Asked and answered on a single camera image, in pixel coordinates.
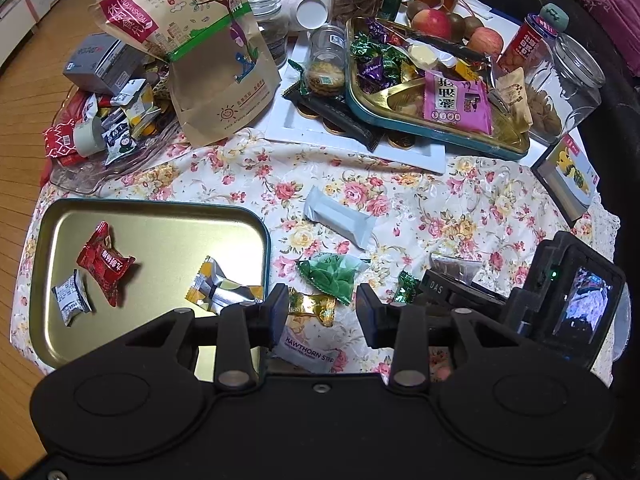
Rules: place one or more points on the green foil candy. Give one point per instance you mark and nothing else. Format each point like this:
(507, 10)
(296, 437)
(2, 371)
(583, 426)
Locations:
(407, 288)

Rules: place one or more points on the white tray with chocolates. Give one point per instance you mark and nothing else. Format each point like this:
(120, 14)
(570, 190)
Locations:
(299, 116)

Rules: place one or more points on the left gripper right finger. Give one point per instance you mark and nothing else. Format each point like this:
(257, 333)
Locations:
(401, 328)

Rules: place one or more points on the pink snack packet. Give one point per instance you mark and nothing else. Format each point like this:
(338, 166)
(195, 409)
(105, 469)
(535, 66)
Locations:
(458, 104)

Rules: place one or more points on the white small snack packet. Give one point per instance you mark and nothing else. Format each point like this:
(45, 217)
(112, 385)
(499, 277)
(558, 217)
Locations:
(71, 297)

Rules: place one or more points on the white hawthorn stick packet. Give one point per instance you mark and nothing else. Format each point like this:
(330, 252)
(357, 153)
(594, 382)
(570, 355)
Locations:
(306, 356)

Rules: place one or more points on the brown date snack packet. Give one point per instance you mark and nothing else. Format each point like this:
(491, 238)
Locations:
(457, 269)

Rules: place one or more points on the red candy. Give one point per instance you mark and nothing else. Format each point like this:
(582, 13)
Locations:
(104, 263)

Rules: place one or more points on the white round lid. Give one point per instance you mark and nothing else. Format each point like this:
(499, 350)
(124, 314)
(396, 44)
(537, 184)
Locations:
(310, 14)

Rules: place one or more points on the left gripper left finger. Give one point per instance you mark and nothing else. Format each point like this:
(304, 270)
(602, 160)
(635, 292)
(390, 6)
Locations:
(241, 328)

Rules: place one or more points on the grey cardboard box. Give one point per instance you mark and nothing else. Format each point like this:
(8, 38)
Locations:
(102, 64)

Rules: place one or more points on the yellow silver snack packet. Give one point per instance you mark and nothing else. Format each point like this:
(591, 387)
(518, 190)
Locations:
(212, 291)

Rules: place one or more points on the gold candy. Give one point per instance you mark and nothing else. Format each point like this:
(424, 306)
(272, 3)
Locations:
(320, 306)

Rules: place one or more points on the red apple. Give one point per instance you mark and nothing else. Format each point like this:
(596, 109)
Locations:
(432, 22)
(487, 41)

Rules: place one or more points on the floral tablecloth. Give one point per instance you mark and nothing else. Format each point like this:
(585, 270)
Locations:
(480, 209)

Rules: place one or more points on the tape roll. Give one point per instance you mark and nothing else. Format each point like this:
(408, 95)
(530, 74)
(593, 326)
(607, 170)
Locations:
(88, 137)

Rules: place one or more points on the glass plate with snacks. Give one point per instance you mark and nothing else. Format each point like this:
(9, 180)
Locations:
(136, 127)

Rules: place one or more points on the card box with yellow picture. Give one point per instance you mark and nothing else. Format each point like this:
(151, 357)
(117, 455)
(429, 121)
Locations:
(565, 172)

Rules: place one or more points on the gold teal snack tin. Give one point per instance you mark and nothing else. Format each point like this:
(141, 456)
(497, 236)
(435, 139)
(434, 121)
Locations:
(388, 87)

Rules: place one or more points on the glass jar with walnuts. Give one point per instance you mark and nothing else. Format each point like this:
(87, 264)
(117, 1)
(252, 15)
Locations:
(561, 78)

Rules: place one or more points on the gold teal tin lid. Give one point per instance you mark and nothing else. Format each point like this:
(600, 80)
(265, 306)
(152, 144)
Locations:
(169, 241)

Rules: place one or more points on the small glass cookie jar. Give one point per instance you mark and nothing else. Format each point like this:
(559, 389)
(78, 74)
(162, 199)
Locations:
(325, 63)

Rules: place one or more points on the green triangular snack packet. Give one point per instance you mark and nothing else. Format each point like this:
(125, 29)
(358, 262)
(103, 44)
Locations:
(333, 274)

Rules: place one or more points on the brown paper snack bag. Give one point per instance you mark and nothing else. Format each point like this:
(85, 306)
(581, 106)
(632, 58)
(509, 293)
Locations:
(221, 73)

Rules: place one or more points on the grey silver snack bar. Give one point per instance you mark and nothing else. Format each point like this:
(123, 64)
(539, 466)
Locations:
(349, 223)

